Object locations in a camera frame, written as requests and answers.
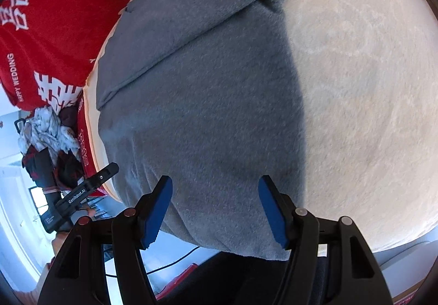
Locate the grey knit garment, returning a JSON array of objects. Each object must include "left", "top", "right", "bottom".
[{"left": 96, "top": 0, "right": 305, "bottom": 260}]

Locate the pile of patterned clothes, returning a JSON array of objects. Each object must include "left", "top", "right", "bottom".
[{"left": 18, "top": 106, "right": 85, "bottom": 194}]

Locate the person's left hand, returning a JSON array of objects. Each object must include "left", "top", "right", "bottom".
[{"left": 51, "top": 207, "right": 96, "bottom": 256}]

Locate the red box on floor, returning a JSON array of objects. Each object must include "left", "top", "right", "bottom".
[{"left": 156, "top": 263, "right": 198, "bottom": 300}]

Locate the red wedding blanket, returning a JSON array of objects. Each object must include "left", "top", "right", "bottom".
[{"left": 0, "top": 0, "right": 179, "bottom": 197}]

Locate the black cable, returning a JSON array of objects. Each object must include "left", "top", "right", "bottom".
[{"left": 105, "top": 245, "right": 201, "bottom": 279}]

